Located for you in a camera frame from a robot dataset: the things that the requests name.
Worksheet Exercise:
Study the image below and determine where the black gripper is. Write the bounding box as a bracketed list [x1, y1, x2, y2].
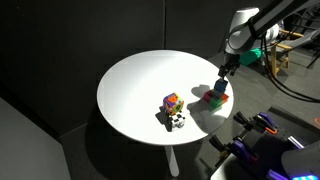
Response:
[218, 52, 241, 79]

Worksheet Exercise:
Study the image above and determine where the pink block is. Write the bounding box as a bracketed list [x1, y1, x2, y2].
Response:
[202, 90, 215, 103]

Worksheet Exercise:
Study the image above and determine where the green block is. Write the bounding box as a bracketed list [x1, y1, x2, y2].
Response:
[208, 97, 224, 110]

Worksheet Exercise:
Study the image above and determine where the wooden chair with grey seat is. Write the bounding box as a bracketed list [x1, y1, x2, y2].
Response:
[269, 28, 320, 84]

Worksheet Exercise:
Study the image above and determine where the purple black bar clamp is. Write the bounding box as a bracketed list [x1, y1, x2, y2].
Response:
[208, 134, 262, 168]
[232, 110, 279, 136]

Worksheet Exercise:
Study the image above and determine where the multicoloured patterned cube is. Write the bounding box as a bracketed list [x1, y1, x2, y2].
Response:
[162, 92, 185, 117]

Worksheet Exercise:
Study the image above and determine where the black white checkered cube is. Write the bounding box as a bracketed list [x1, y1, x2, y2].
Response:
[167, 112, 187, 132]

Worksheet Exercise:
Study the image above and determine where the black perforated breadboard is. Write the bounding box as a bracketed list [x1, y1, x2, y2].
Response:
[245, 126, 303, 180]

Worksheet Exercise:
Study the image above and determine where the grey flat panel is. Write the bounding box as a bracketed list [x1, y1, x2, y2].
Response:
[0, 96, 72, 180]

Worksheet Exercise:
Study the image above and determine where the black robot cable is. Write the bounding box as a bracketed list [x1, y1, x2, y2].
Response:
[261, 11, 320, 104]

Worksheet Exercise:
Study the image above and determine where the aluminium rail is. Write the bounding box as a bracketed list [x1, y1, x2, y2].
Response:
[285, 134, 305, 150]

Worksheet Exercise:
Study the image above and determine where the white table pedestal leg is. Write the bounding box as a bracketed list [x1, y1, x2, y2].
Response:
[163, 144, 181, 178]

